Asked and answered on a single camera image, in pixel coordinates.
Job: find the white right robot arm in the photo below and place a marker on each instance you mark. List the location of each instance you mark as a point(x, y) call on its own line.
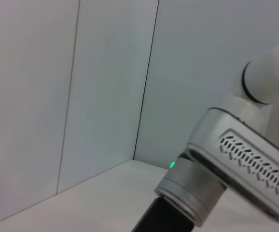
point(274, 72)

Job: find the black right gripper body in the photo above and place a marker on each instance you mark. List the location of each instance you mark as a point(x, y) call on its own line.
point(163, 220)

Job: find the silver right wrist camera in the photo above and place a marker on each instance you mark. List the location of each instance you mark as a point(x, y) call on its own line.
point(250, 157)

